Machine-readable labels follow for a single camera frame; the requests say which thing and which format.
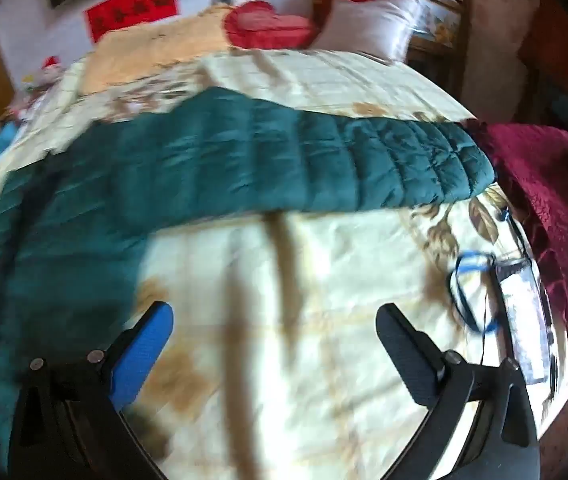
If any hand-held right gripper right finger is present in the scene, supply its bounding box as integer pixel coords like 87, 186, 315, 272
375, 303, 539, 461

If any green quilted jacket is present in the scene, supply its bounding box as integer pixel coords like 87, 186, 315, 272
0, 86, 495, 461

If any white satin pillow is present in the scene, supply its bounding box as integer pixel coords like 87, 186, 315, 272
309, 0, 422, 61

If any floral cream bed sheet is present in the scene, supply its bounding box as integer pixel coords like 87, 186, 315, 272
0, 50, 568, 480

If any yellow fringed pillow cover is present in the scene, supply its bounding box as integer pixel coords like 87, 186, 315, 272
79, 4, 245, 96

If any red wall banner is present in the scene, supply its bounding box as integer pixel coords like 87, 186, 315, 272
84, 0, 177, 43

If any maroon patterned blanket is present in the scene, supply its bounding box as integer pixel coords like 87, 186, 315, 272
464, 119, 568, 461

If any stuffed doll with red hat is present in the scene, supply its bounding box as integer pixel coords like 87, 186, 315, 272
39, 56, 66, 82

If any red heart-shaped pillow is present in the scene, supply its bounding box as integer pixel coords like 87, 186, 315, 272
224, 1, 315, 50

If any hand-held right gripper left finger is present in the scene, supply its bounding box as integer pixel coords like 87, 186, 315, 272
8, 301, 175, 463

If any blue lanyard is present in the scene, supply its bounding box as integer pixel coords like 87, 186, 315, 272
446, 252, 502, 333

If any wooden chair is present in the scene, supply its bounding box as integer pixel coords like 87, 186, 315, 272
404, 0, 474, 96

